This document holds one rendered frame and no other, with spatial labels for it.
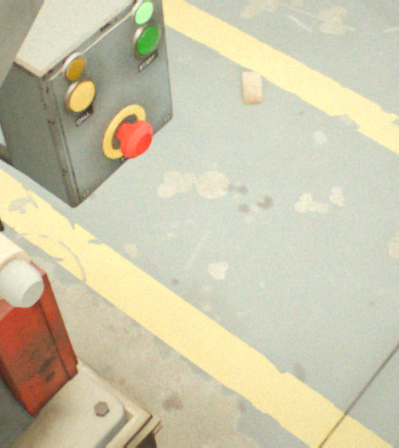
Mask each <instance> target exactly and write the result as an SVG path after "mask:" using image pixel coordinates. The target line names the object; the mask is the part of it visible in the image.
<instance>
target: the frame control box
mask: <svg viewBox="0 0 399 448"><path fill-rule="evenodd" d="M44 1H45V2H44V4H43V6H42V8H41V10H40V11H39V13H38V15H37V17H36V19H35V21H34V23H33V25H32V27H31V29H30V31H29V33H28V35H27V37H26V39H25V41H24V43H23V45H22V47H21V49H20V50H19V52H18V54H17V56H16V58H15V60H14V62H13V64H12V66H11V68H10V70H9V72H8V74H7V76H6V78H5V80H4V82H3V84H2V86H1V88H0V128H1V131H2V134H3V137H4V140H5V143H6V146H7V147H6V146H4V145H2V144H1V143H0V160H1V161H2V162H4V163H5V162H6V163H8V164H9V165H11V166H12V167H13V168H15V169H17V170H19V171H20V172H22V173H24V174H25V175H27V176H28V177H29V178H31V179H32V180H34V181H35V182H37V183H38V184H39V185H41V187H43V188H44V189H46V190H47V191H48V192H50V193H51V194H53V195H54V196H56V197H57V198H58V199H60V200H61V201H63V202H64V203H66V204H67V205H68V206H70V207H71V208H76V207H78V206H79V205H80V204H82V203H83V202H84V201H85V200H86V199H87V198H88V197H90V196H91V195H92V194H93V193H94V192H95V191H96V190H97V189H98V188H99V187H100V186H101V185H102V184H103V183H105V182H106V181H107V180H108V179H109V178H110V177H111V176H112V175H113V174H114V173H115V172H116V171H117V170H118V169H119V168H120V167H121V166H122V165H123V164H124V163H125V162H126V161H127V160H128V159H129V158H128V157H127V156H125V155H124V154H123V153H122V152H121V142H122V141H120V140H119V139H118V138H117V132H118V130H119V128H120V127H121V126H122V125H123V124H124V123H126V122H129V123H130V124H134V123H135V122H137V121H139V120H144V121H146V122H147V123H149V124H151V126H152V129H153V133H152V137H153V136H154V135H155V134H156V133H157V132H158V131H159V130H160V129H161V128H162V127H164V126H165V125H166V124H167V123H168V122H169V121H170V120H171V119H172V115H173V109H172V99H171V92H172V90H171V80H170V70H169V60H168V51H167V41H166V31H165V22H164V12H163V2H162V0H152V1H153V3H154V10H153V13H152V16H151V18H150V19H149V21H148V22H147V23H146V24H145V25H143V26H142V27H135V26H133V25H132V22H131V12H132V9H133V7H134V5H136V3H137V2H138V1H139V0H44ZM153 25H155V26H156V27H157V28H158V29H159V40H158V43H157V45H156V46H155V48H154V49H153V50H152V51H151V52H150V53H149V54H147V55H141V54H139V53H138V51H137V44H138V40H139V38H140V36H141V34H142V33H143V31H144V30H145V29H146V28H147V27H149V26H153ZM77 52H81V53H82V54H83V55H84V56H85V57H86V60H87V66H86V69H85V72H84V74H83V75H82V77H81V78H80V79H79V80H78V81H76V82H75V83H72V84H69V83H65V82H64V81H63V80H62V75H61V74H62V73H63V72H62V70H63V67H64V64H65V63H66V61H67V60H68V58H69V57H70V56H71V55H73V54H74V53H77ZM87 80H89V81H90V82H92V83H93V84H94V87H95V93H94V97H93V99H92V101H91V103H90V104H89V105H88V106H87V107H86V108H85V109H84V110H82V111H74V110H73V109H71V107H70V100H71V96H72V94H73V92H74V90H75V89H76V88H77V87H78V86H79V85H81V84H82V83H84V82H85V81H87Z"/></svg>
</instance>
